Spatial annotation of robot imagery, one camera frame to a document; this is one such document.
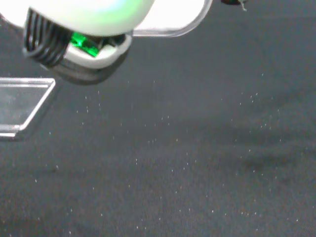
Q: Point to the clear acrylic funnel stand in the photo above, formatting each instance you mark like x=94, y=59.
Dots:
x=19, y=103

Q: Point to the black bench cloth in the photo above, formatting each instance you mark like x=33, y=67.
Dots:
x=172, y=160

